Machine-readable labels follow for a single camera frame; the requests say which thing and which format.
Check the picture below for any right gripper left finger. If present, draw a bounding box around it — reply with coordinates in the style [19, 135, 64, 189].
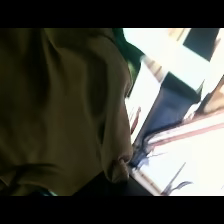
[73, 171, 114, 197]

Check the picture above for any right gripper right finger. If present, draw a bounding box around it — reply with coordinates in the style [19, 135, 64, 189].
[113, 175, 154, 197]

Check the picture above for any olive brown garment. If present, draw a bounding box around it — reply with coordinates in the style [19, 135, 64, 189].
[0, 27, 135, 197]

